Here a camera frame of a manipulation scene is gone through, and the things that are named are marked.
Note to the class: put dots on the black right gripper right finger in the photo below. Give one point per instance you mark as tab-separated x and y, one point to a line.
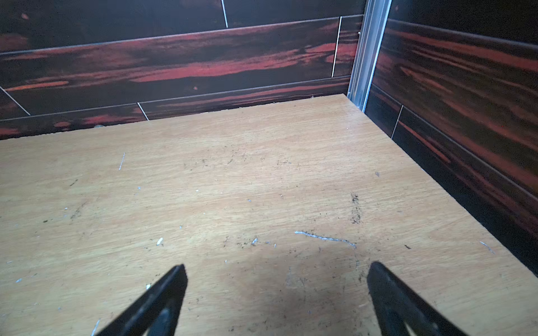
400	310

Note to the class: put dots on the aluminium corner post right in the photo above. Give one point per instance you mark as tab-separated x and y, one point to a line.
366	57

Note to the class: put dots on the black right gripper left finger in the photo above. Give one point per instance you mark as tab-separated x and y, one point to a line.
157	311

